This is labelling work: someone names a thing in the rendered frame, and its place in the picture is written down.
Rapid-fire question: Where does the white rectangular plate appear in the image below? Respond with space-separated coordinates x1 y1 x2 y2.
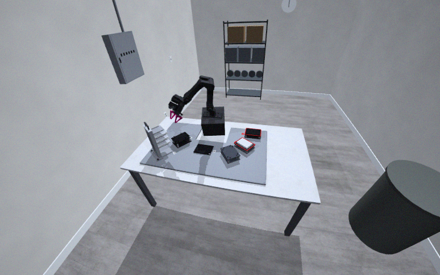
236 138 252 149

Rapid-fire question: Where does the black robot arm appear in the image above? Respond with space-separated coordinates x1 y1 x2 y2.
168 76 223 118

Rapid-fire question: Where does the white multi-well plate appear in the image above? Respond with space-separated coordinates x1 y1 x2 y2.
158 139 170 147
156 134 169 143
154 130 167 138

